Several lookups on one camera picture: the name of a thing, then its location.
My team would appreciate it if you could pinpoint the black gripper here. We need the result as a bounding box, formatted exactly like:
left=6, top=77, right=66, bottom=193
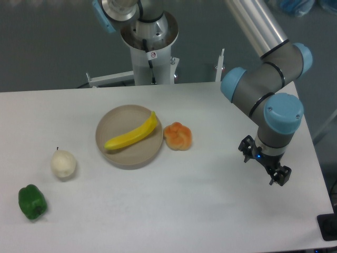
left=238, top=135, right=292, bottom=186

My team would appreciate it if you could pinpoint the white toy pear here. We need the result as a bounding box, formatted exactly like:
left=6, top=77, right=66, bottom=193
left=50, top=148, right=76, bottom=181

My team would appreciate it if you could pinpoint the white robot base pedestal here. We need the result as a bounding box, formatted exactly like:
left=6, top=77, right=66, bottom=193
left=87, top=11, right=179, bottom=87

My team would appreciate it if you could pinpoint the green toy bell pepper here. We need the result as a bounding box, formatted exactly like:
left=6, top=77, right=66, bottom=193
left=18, top=184, right=48, bottom=220

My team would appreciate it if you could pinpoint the beige round plate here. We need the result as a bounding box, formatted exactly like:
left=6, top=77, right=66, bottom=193
left=95, top=105, right=163, bottom=169

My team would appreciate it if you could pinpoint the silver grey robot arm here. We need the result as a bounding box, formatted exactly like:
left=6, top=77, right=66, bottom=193
left=93, top=1, right=313, bottom=186

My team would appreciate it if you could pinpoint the blue plastic bag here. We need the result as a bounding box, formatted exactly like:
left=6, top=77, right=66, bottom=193
left=276, top=0, right=336, bottom=17

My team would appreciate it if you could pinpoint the black device at table corner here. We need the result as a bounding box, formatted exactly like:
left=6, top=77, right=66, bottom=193
left=317, top=213, right=336, bottom=241

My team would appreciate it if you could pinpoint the yellow toy banana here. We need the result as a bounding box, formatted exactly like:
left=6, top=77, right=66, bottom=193
left=104, top=111, right=158, bottom=150

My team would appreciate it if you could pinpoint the orange knotted bread roll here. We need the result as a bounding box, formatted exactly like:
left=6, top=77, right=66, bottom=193
left=163, top=122, right=193, bottom=151

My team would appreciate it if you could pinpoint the white metal bracket post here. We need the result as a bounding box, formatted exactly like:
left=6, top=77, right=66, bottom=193
left=214, top=48, right=225, bottom=82

